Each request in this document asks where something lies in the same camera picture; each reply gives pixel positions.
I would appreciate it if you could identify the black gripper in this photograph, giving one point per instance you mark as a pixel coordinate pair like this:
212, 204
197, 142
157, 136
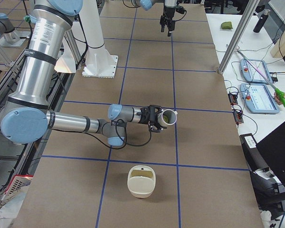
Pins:
145, 116
168, 12

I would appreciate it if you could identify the green lemon slice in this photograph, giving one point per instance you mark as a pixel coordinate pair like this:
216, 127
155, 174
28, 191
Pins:
165, 118

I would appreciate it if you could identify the white mug with HOME text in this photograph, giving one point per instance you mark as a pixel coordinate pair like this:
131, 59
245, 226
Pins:
171, 114

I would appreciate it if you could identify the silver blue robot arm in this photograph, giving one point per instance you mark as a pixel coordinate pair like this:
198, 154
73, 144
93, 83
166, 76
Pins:
170, 7
26, 117

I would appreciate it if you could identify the green cloth pouch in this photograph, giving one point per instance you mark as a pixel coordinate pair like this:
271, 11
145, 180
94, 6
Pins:
226, 25

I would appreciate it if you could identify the cream plastic bin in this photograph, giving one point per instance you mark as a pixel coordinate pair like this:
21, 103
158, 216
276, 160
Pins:
141, 181

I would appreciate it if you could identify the upper teach pendant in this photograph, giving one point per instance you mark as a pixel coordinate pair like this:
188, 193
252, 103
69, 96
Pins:
251, 75

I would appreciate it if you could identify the teach pendant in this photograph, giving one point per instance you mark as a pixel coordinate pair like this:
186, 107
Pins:
251, 75
258, 99

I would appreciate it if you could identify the black water bottle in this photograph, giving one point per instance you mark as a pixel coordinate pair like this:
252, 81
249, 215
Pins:
263, 18

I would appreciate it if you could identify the lower teach pendant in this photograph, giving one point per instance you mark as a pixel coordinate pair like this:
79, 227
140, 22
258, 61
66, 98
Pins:
258, 99

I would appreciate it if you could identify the black monitor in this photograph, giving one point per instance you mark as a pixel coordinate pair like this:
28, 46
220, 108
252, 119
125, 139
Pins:
272, 149

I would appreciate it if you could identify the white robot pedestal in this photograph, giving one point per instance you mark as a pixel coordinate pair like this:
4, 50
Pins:
89, 39

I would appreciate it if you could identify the aluminium frame post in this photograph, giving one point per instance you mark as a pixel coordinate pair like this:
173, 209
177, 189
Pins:
245, 18

